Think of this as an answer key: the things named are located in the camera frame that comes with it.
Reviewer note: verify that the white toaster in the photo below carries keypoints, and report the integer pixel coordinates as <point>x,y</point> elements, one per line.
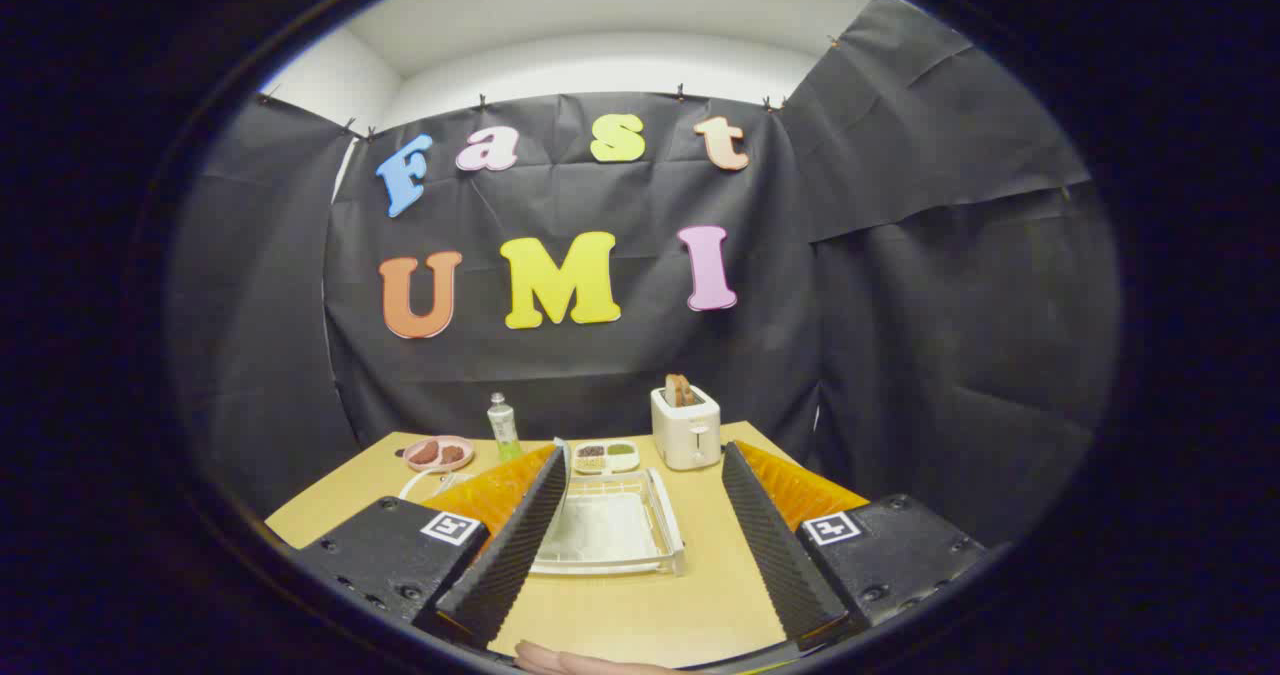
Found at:
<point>686,433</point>

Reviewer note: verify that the clear bottle green drink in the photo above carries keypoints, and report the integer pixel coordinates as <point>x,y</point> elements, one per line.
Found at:
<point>503,430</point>

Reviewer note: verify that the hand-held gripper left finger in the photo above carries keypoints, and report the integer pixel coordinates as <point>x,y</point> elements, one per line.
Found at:
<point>510,545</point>

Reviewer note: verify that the black backdrop cloth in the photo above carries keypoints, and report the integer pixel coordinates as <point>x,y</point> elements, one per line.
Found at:
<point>600,355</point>

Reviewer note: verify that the white divided grain dish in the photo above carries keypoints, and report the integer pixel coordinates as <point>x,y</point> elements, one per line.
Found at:
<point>606,457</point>

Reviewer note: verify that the brown bread slice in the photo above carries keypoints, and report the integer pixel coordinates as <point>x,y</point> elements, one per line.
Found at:
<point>680,391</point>

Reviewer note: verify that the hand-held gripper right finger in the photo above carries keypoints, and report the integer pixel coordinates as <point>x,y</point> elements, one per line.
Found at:
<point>775,545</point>

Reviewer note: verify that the brown meat piece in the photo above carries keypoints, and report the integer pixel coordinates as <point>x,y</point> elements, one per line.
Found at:
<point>453,453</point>
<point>424,453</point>

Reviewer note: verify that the pink plate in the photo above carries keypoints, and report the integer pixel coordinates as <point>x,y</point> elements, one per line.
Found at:
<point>438,468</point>

